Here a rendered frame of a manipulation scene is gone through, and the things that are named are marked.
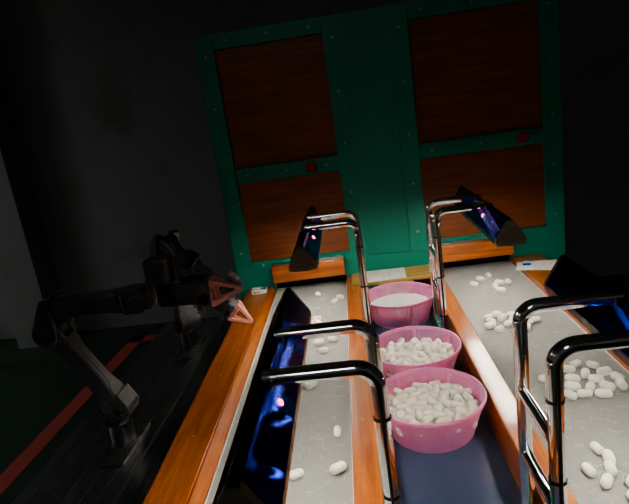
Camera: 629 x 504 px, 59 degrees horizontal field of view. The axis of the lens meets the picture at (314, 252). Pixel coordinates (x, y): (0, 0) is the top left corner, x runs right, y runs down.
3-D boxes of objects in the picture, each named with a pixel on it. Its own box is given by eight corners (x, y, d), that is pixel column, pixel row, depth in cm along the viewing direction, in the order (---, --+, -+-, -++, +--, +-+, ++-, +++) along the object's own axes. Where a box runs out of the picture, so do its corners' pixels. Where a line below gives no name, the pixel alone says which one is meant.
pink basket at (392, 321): (404, 338, 186) (401, 312, 184) (350, 322, 206) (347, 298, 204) (452, 312, 202) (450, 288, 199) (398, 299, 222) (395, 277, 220)
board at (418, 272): (352, 287, 217) (352, 284, 217) (352, 276, 231) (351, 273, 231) (437, 277, 214) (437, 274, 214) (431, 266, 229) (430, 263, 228)
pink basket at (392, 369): (396, 407, 146) (393, 375, 143) (357, 368, 170) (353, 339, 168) (483, 380, 153) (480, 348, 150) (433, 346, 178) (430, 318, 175)
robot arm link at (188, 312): (201, 324, 200) (172, 239, 201) (184, 330, 196) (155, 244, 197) (195, 325, 205) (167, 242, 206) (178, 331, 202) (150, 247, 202)
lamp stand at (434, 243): (442, 346, 177) (430, 209, 165) (432, 322, 196) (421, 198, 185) (503, 339, 175) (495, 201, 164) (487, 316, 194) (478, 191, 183)
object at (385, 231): (236, 272, 234) (192, 36, 210) (255, 241, 287) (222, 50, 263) (565, 232, 223) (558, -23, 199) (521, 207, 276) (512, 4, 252)
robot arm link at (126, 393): (143, 400, 147) (60, 308, 142) (133, 414, 141) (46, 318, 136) (127, 412, 149) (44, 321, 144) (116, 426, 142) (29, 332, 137)
